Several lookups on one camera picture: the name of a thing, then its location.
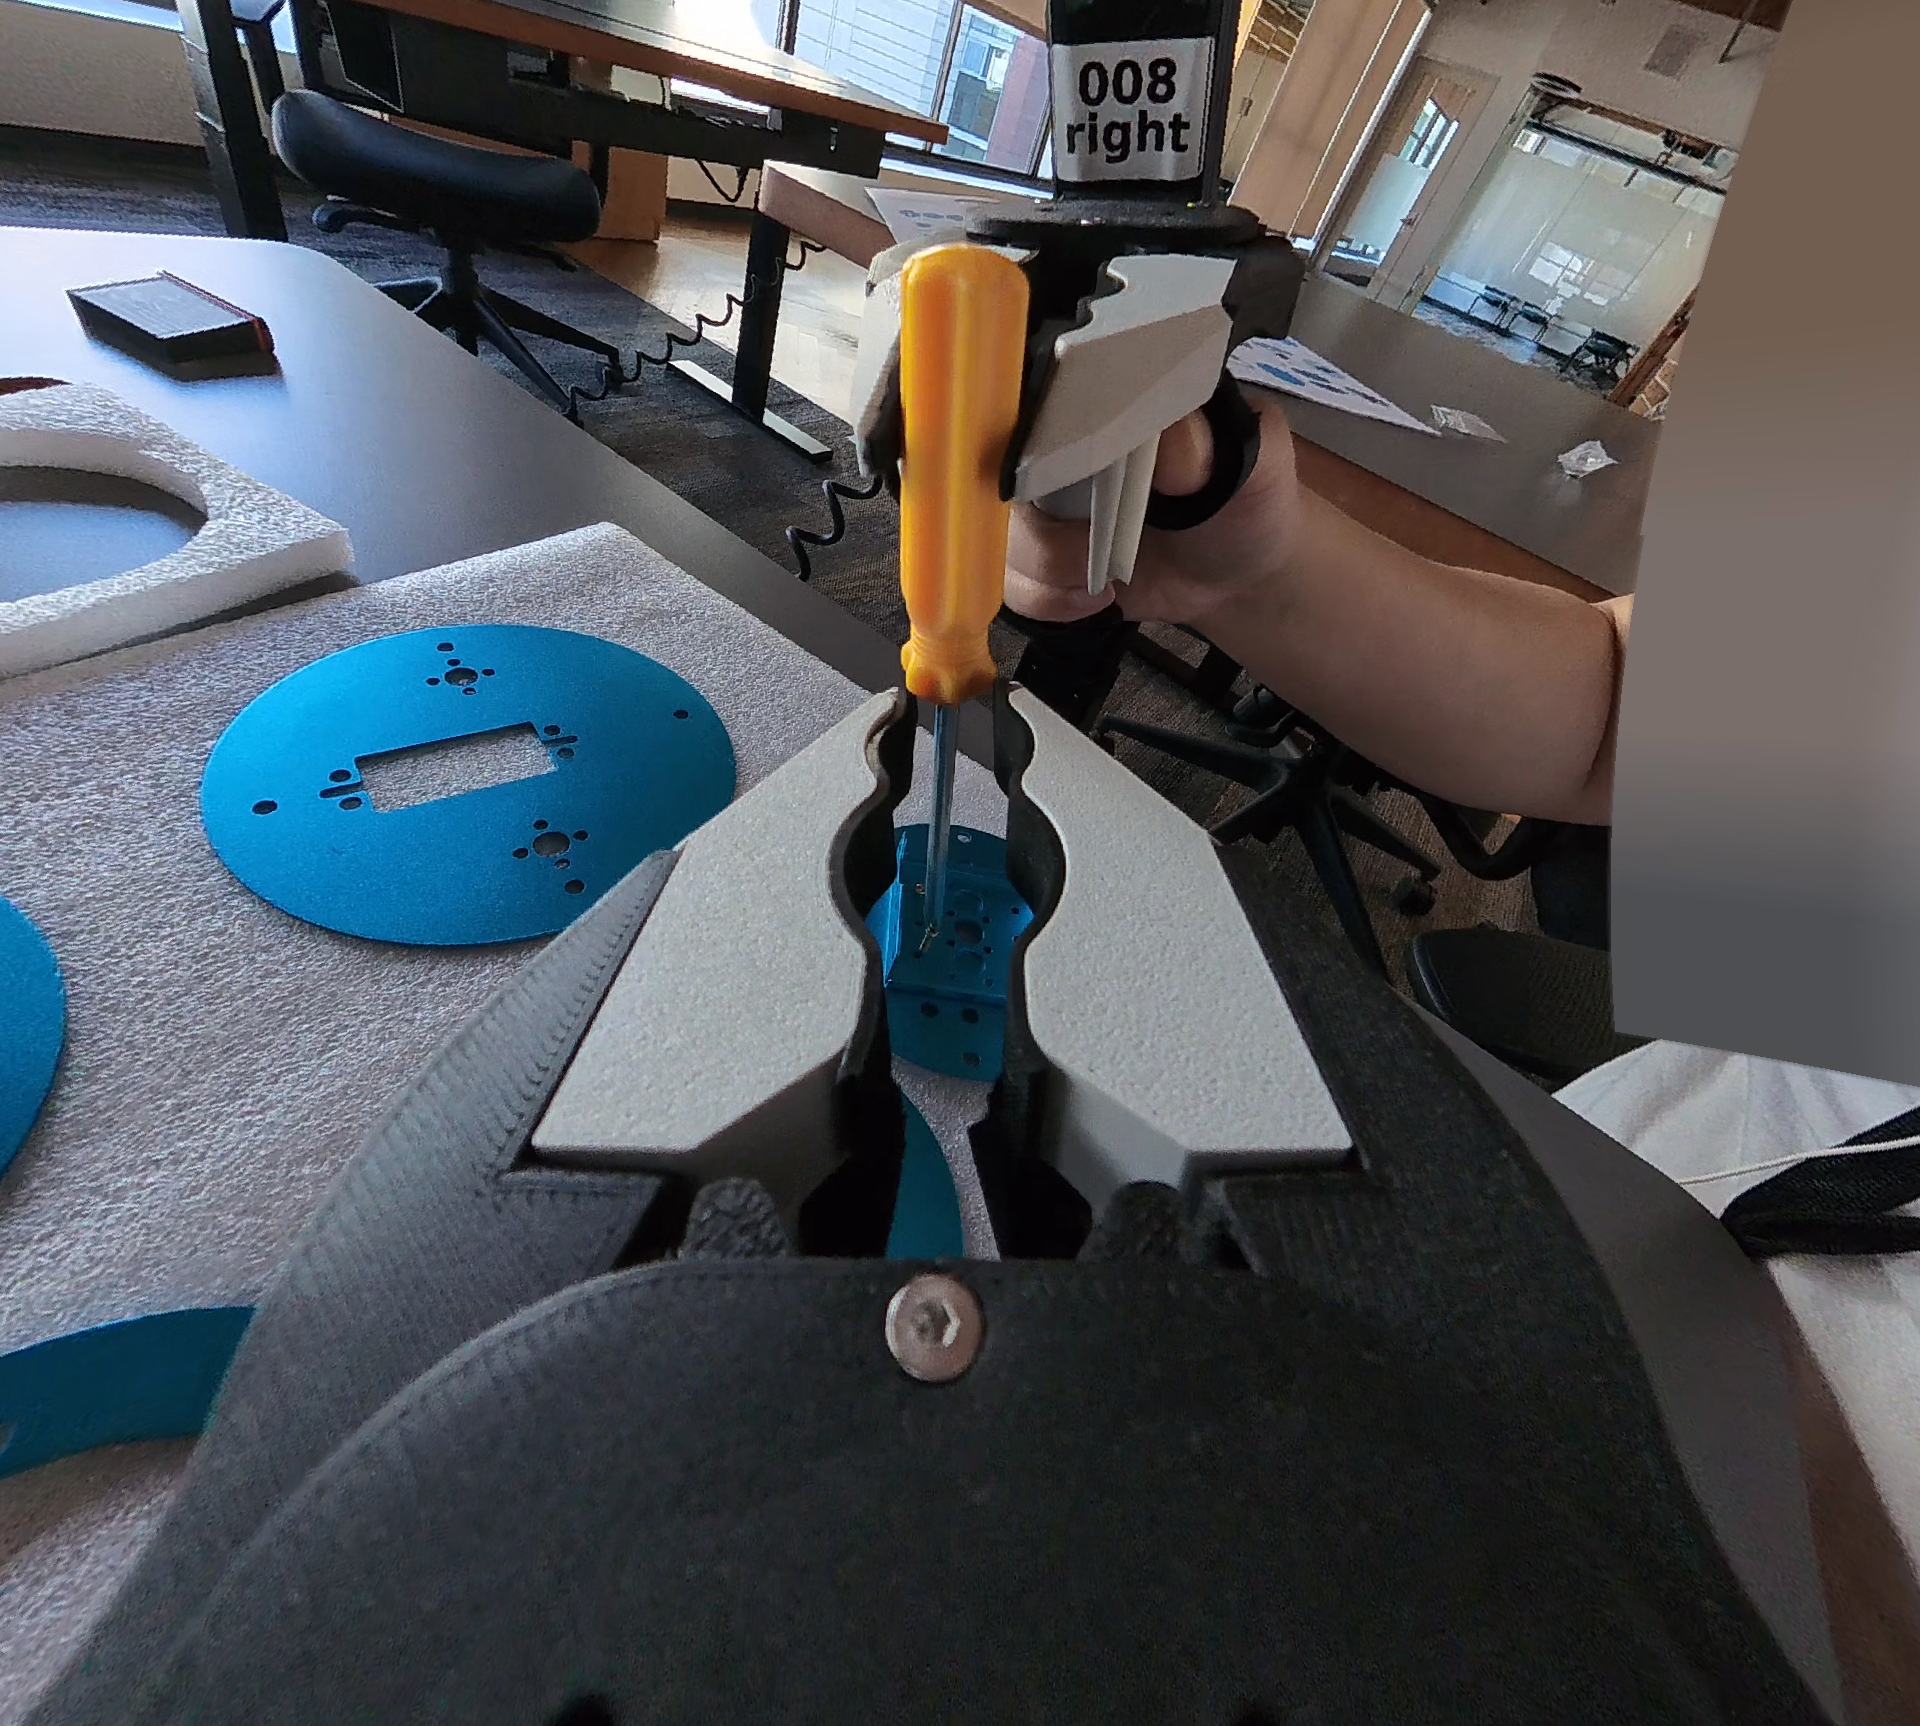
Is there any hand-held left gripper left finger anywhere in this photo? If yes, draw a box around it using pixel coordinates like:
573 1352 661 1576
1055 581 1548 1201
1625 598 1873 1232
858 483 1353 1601
531 688 915 1217

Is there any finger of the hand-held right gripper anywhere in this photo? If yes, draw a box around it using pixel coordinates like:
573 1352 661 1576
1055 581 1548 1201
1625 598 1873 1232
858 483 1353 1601
853 244 909 503
1001 252 1241 513

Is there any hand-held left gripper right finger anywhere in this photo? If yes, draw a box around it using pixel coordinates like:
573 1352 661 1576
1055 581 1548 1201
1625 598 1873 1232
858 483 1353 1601
997 684 1366 1223

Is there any orange screwdriver handle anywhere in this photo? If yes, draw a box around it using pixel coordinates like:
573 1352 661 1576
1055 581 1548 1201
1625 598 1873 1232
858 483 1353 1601
894 241 1032 939

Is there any blue metal bracket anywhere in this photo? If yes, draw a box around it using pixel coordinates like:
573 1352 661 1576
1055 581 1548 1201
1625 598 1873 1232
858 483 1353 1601
865 856 1039 1087

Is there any person's right forearm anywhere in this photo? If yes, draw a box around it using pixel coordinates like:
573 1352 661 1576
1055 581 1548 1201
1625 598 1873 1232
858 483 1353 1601
1275 465 1636 828

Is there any grey desk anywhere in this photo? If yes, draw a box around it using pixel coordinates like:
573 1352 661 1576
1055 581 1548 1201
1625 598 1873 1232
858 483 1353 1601
0 227 1862 1726

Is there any person's right hand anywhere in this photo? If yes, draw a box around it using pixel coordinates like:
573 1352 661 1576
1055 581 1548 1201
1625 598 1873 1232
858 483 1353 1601
1001 384 1325 628

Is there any printed instruction booklet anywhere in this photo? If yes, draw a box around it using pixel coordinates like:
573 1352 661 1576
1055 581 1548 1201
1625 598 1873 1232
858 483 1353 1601
865 181 1446 437

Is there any black office chair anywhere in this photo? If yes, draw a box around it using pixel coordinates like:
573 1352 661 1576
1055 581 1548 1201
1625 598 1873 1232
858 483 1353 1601
1008 607 1449 978

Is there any cardboard box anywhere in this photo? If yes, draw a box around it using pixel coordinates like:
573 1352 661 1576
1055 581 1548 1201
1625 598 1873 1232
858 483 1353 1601
592 128 665 245

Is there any blue disc with rectangular cutout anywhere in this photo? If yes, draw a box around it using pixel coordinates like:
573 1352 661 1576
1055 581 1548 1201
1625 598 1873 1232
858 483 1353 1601
198 625 741 946

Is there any black saddle stool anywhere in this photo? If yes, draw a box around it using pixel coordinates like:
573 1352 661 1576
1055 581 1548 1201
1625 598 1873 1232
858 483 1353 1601
268 87 630 422

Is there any white foam sheet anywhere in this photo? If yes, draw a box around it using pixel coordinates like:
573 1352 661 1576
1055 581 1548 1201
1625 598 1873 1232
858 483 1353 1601
0 520 1022 1684

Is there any small black box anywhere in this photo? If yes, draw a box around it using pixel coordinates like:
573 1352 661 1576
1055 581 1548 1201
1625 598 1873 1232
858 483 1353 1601
67 272 281 381

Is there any white foam block with hole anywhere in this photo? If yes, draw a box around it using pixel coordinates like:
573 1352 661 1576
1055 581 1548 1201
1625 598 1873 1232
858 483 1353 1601
0 384 354 677

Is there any black coiled cable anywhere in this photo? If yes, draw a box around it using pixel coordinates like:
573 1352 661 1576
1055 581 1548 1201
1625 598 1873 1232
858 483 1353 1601
575 237 818 415
784 461 892 581

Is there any black strap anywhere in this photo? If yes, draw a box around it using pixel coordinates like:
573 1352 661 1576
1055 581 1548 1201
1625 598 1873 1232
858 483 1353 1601
1722 1107 1920 1260

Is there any blue metal ring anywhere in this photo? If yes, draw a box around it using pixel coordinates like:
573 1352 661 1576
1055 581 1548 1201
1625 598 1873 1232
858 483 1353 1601
0 894 71 1178
0 1306 259 1478

